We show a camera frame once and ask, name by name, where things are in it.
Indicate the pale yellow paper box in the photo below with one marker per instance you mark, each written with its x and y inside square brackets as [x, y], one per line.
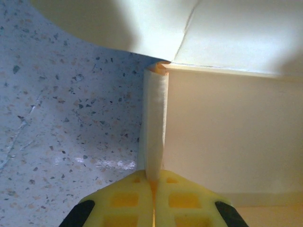
[213, 118]

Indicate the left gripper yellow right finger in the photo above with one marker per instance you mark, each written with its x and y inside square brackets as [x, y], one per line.
[189, 203]

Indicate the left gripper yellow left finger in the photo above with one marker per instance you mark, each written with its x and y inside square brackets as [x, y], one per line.
[123, 203]

